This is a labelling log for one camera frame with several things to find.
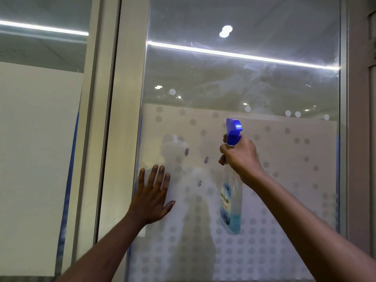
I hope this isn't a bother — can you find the person's left hand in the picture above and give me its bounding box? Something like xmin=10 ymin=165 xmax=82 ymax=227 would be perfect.
xmin=129 ymin=164 xmax=176 ymax=225

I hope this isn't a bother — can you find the person's right hand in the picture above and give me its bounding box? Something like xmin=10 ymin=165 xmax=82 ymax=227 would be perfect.
xmin=219 ymin=133 xmax=265 ymax=184

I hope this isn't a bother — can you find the blue trigger spray bottle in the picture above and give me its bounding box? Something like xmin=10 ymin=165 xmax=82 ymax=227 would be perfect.
xmin=219 ymin=118 xmax=244 ymax=236

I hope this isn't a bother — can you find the person's left forearm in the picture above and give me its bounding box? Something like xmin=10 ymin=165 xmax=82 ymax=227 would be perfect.
xmin=56 ymin=210 xmax=147 ymax=282

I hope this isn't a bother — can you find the person's right forearm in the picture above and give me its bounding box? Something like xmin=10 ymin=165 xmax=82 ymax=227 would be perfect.
xmin=241 ymin=169 xmax=376 ymax=282

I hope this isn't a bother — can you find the blue masking tape strip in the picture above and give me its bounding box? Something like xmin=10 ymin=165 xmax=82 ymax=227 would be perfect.
xmin=55 ymin=111 xmax=80 ymax=276

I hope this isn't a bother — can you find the dotted frosted glass door panel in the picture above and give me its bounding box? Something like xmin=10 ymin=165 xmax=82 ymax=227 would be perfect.
xmin=126 ymin=0 xmax=343 ymax=282

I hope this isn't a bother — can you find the plain glass side panel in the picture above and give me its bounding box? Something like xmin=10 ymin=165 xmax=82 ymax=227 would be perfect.
xmin=0 ymin=0 xmax=93 ymax=282

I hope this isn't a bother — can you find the white aluminium door frame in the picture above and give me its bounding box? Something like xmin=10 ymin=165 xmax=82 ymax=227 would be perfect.
xmin=62 ymin=0 xmax=376 ymax=282

